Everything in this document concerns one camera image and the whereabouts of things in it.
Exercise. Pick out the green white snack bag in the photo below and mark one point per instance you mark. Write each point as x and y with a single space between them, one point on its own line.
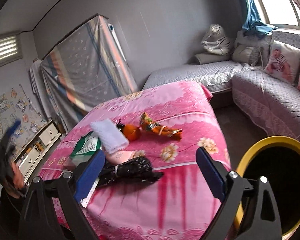
86 146

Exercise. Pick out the yellow rimmed trash bin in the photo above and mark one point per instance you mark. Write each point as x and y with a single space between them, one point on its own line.
278 159

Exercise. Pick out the wall air vent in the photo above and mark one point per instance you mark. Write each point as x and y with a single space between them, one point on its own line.
10 48

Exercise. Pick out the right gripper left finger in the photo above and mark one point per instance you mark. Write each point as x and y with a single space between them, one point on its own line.
39 219

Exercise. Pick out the pink floral table cloth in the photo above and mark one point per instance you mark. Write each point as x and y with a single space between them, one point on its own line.
161 193

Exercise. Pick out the black plastic bag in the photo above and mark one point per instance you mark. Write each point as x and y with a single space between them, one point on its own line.
136 170

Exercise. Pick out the pink cardboard box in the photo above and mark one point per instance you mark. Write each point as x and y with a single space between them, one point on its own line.
120 157

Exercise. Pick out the orange snack wrapper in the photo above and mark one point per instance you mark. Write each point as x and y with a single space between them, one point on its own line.
149 125

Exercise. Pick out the white drawer cabinet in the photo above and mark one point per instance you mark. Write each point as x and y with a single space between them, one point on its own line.
37 147

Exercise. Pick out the grey square cushion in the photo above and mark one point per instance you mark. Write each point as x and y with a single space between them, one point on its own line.
246 54

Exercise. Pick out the blue left curtain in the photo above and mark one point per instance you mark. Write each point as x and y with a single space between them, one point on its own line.
252 24

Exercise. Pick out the orange fruit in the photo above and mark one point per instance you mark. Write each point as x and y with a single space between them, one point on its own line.
131 132

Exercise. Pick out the grey bolster cushion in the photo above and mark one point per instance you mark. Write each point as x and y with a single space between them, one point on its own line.
205 58

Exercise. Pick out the cartoon wall poster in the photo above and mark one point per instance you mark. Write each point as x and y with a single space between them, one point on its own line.
15 105

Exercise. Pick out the striped grey sheet cover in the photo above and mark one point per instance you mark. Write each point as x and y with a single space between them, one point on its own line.
85 70

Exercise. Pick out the silver plastic bag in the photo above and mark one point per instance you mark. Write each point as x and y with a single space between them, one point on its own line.
215 41

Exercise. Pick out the grey quilted corner sofa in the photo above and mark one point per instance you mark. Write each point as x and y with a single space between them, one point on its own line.
271 104

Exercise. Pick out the person's left hand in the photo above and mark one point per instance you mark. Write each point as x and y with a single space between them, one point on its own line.
18 184

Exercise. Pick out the left baby print pillow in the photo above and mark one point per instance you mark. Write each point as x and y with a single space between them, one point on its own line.
284 62

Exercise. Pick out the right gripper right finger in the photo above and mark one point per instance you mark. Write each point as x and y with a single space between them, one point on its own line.
260 219

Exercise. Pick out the window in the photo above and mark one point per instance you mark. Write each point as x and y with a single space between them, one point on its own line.
280 13

